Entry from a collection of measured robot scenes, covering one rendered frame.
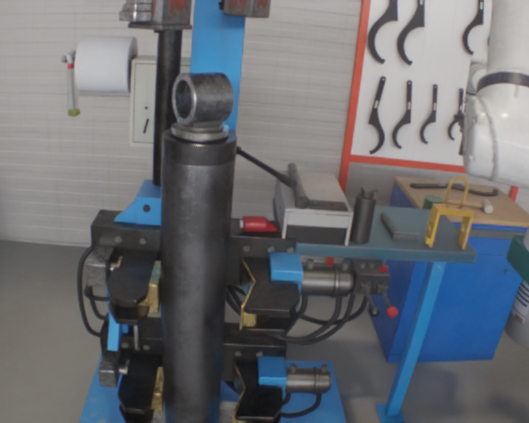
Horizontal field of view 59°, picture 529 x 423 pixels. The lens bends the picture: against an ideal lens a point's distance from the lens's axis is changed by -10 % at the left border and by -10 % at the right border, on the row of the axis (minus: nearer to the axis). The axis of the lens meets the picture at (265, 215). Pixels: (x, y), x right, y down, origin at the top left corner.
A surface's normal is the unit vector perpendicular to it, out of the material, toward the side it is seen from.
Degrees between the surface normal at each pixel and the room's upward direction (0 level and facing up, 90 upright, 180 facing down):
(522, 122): 52
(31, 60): 90
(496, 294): 90
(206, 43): 90
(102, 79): 116
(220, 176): 90
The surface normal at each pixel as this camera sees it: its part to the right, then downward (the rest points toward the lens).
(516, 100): -0.23, -0.28
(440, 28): 0.05, 0.40
